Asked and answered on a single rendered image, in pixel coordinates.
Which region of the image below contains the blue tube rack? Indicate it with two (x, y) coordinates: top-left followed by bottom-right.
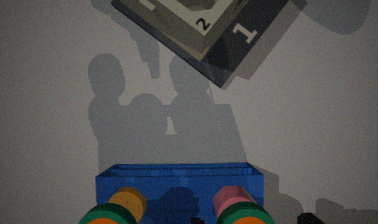
(95, 162), (264, 224)

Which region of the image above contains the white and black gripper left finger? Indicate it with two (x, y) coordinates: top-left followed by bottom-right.
(191, 217), (205, 224)

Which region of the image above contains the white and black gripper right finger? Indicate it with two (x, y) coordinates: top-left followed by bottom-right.
(297, 212), (325, 224)

